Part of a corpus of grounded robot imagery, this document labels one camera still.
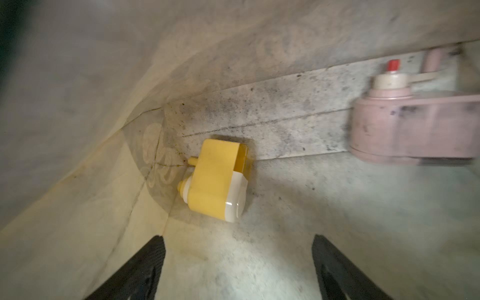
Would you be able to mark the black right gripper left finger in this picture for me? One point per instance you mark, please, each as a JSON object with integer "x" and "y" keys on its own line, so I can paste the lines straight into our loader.
{"x": 138, "y": 278}

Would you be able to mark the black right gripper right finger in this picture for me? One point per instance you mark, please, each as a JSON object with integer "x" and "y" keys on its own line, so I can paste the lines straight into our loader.
{"x": 338, "y": 278}

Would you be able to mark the canvas tote bag green handles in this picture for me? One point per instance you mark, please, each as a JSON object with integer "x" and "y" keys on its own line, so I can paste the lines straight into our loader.
{"x": 104, "y": 102}

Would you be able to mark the bright yellow sharpener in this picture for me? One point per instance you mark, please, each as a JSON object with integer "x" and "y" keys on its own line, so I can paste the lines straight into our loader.
{"x": 218, "y": 184}

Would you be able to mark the pale pink sharpener in bag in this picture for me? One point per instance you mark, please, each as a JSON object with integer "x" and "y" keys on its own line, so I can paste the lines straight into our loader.
{"x": 393, "y": 125}

